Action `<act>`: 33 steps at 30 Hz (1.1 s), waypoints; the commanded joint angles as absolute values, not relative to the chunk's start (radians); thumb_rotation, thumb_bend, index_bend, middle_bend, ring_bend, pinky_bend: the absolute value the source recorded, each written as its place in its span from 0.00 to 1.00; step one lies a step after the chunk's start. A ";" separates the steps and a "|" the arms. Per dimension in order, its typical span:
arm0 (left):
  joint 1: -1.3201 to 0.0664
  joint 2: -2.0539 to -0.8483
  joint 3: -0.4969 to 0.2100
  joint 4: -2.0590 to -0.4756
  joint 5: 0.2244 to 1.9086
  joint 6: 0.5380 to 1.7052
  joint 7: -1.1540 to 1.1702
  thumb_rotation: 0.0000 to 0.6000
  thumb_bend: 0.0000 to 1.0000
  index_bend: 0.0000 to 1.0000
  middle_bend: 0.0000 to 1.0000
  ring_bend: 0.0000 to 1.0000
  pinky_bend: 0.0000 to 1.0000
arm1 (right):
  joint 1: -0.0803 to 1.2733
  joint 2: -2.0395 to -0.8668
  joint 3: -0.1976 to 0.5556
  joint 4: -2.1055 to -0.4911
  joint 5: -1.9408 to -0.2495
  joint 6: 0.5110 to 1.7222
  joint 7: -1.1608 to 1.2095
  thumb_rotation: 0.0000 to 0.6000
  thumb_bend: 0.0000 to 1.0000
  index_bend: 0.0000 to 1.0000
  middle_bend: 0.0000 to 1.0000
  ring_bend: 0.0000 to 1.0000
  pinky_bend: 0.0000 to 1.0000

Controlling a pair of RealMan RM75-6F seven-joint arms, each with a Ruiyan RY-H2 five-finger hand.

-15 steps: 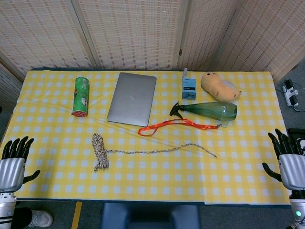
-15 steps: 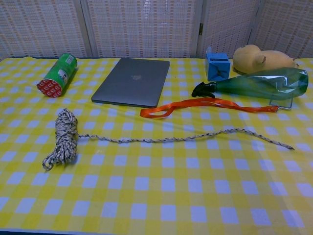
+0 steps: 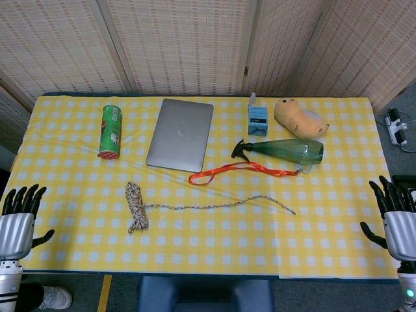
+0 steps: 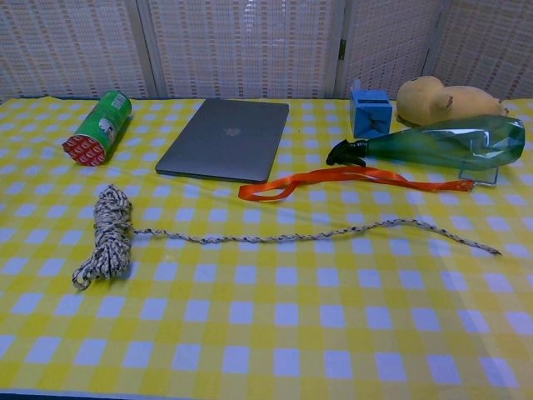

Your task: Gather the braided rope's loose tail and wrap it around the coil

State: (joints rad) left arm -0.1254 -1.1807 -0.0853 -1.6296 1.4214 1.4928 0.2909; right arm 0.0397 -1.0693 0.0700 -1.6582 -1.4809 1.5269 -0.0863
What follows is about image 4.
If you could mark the grey closed laptop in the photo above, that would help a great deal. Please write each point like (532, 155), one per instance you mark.
(225, 141)

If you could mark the yellow plush toy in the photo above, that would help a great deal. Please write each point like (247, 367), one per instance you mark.
(424, 102)

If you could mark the green spray bottle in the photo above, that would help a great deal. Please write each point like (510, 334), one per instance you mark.
(437, 143)

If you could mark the brass screen hinge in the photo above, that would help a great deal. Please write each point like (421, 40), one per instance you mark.
(342, 48)

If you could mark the blue cardboard box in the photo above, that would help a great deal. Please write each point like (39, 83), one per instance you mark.
(370, 121)

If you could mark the green chip can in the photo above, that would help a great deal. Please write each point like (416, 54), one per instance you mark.
(104, 125)

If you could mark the clear card holder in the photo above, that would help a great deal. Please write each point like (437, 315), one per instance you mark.
(479, 175)

